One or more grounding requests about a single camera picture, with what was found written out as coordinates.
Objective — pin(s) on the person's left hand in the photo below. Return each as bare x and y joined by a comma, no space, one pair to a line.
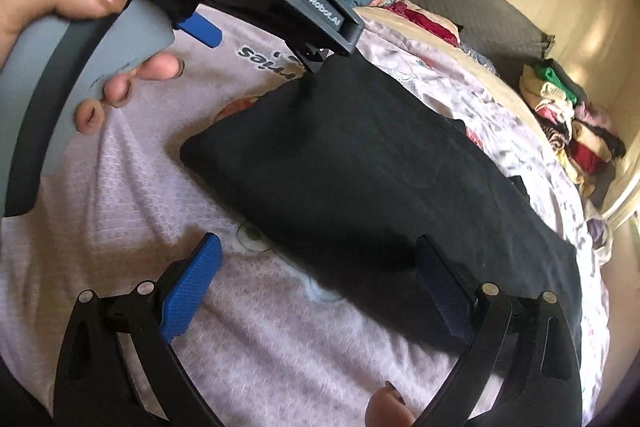
16,15

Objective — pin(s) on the person's right hand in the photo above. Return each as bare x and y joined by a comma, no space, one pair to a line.
387,408

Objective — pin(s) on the lilac strawberry print quilt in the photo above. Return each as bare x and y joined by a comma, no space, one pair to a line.
269,345

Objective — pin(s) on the cream curtain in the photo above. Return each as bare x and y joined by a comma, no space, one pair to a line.
622,199

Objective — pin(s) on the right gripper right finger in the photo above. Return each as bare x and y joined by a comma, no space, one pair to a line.
542,384

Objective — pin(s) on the purple crumpled garment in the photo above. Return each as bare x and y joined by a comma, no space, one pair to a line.
600,232

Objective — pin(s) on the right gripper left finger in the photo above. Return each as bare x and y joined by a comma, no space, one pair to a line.
93,386

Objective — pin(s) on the black small shirt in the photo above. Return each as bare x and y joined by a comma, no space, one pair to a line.
350,175

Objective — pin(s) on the pile of folded clothes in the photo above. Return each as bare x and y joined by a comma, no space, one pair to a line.
584,139

